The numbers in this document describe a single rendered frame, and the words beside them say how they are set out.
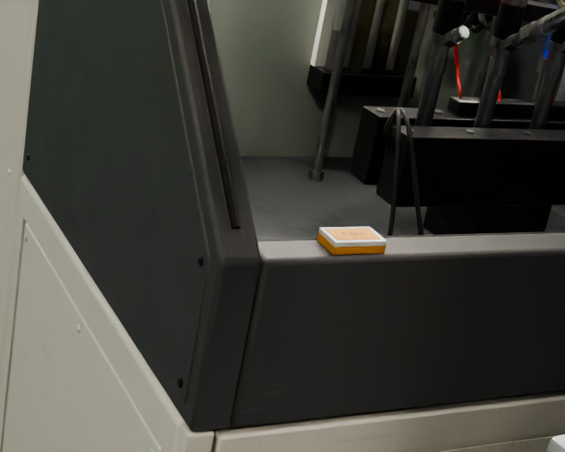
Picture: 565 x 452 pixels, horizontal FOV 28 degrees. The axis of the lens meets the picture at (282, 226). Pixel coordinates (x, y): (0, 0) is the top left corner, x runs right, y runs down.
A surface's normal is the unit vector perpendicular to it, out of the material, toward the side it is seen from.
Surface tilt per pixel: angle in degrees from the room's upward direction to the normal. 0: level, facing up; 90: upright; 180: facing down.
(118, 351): 90
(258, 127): 90
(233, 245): 43
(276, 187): 0
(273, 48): 90
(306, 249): 0
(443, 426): 90
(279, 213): 0
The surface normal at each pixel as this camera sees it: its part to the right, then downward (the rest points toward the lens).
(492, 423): 0.43, 0.42
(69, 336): -0.88, 0.02
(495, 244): 0.18, -0.91
